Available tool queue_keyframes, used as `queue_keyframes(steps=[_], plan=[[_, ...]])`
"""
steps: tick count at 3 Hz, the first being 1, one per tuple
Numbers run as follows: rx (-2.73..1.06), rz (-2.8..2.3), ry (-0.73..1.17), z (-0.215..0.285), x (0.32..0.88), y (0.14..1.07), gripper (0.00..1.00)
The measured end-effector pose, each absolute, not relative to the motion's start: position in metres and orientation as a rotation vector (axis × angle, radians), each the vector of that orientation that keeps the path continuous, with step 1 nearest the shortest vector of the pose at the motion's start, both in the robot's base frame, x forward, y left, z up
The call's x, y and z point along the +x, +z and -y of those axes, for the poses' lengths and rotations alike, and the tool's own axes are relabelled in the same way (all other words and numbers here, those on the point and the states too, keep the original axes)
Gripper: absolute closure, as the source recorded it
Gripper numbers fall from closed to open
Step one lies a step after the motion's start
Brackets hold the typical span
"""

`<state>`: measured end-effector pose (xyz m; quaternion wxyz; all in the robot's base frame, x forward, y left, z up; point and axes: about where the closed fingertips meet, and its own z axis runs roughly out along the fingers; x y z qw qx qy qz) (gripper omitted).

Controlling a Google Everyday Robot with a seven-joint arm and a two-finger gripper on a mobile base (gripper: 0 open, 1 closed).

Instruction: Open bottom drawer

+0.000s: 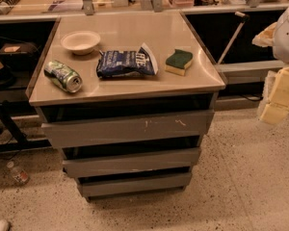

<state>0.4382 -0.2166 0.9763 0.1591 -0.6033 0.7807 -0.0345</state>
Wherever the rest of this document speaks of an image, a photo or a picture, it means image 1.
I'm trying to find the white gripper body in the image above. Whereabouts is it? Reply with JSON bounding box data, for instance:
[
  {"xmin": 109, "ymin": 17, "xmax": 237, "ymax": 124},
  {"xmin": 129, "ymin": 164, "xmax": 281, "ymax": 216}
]
[{"xmin": 258, "ymin": 66, "xmax": 289, "ymax": 111}]

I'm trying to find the black bag on shelf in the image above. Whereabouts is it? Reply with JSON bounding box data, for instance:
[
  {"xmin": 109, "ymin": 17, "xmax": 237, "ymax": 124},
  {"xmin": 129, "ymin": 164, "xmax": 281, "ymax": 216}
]
[{"xmin": 0, "ymin": 42, "xmax": 39, "ymax": 71}]

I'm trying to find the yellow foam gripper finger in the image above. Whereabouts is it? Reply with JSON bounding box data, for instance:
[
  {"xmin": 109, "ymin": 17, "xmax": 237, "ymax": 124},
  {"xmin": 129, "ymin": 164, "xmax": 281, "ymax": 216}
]
[{"xmin": 260, "ymin": 104, "xmax": 289, "ymax": 124}]

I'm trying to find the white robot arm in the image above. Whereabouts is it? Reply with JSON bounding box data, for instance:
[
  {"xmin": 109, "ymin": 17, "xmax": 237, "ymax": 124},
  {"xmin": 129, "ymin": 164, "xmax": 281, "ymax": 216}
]
[{"xmin": 252, "ymin": 7, "xmax": 289, "ymax": 124}]

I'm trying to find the black metal stand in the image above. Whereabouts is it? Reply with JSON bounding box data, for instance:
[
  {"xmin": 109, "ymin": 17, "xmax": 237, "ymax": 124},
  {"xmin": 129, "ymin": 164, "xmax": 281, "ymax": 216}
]
[{"xmin": 0, "ymin": 103, "xmax": 50, "ymax": 152}]

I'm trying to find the green soda can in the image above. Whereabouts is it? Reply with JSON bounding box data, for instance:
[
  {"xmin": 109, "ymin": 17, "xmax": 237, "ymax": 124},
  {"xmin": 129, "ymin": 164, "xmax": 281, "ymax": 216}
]
[{"xmin": 43, "ymin": 61, "xmax": 83, "ymax": 93}]

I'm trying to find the grey middle drawer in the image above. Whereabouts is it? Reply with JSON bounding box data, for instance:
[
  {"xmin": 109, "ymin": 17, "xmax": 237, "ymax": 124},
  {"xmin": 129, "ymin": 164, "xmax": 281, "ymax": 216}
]
[{"xmin": 63, "ymin": 147, "xmax": 200, "ymax": 178}]

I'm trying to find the green yellow sponge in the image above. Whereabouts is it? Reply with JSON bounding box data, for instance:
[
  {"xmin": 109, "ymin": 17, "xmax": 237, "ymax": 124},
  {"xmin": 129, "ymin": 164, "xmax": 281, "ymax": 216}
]
[{"xmin": 165, "ymin": 49, "xmax": 194, "ymax": 76}]

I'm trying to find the grey bottom drawer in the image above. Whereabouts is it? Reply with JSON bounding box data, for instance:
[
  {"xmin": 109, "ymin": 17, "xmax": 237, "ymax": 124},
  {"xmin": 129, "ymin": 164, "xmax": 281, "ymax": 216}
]
[{"xmin": 77, "ymin": 172, "xmax": 192, "ymax": 198}]

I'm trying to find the grey top drawer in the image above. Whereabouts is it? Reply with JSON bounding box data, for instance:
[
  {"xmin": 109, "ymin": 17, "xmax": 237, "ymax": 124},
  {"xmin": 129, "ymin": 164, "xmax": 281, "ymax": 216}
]
[{"xmin": 41, "ymin": 110, "xmax": 214, "ymax": 148}]

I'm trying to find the white object floor corner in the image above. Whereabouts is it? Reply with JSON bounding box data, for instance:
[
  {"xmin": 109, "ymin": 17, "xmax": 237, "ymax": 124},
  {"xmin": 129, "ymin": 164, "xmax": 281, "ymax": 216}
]
[{"xmin": 0, "ymin": 219, "xmax": 11, "ymax": 231}]

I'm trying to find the blue chip bag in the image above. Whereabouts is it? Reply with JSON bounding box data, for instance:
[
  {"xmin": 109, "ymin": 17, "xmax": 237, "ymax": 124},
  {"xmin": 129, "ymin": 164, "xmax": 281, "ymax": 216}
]
[{"xmin": 96, "ymin": 43, "xmax": 158, "ymax": 78}]

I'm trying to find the grey drawer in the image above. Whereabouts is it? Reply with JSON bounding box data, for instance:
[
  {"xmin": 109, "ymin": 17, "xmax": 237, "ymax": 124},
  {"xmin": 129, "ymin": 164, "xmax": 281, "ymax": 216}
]
[
  {"xmin": 77, "ymin": 172, "xmax": 192, "ymax": 198},
  {"xmin": 41, "ymin": 110, "xmax": 214, "ymax": 148},
  {"xmin": 63, "ymin": 147, "xmax": 200, "ymax": 178}
]

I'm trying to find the white bowl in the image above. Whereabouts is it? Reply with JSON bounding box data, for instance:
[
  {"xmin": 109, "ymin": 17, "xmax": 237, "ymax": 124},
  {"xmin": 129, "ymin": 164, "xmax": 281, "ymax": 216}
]
[{"xmin": 61, "ymin": 31, "xmax": 101, "ymax": 56}]

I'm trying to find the grey drawer cabinet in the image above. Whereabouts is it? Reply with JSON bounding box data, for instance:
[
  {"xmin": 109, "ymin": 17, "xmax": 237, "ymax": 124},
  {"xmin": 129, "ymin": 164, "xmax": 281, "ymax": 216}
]
[{"xmin": 25, "ymin": 11, "xmax": 227, "ymax": 203}]

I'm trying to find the plastic bottle on floor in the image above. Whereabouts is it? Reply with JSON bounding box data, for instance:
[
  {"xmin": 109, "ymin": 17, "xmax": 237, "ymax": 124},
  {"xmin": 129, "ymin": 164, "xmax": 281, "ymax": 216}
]
[{"xmin": 7, "ymin": 161, "xmax": 30, "ymax": 184}]

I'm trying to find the black cable on floor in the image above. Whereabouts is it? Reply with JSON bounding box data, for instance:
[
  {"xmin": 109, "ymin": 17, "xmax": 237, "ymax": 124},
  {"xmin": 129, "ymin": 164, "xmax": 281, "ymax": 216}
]
[{"xmin": 240, "ymin": 93, "xmax": 264, "ymax": 102}]

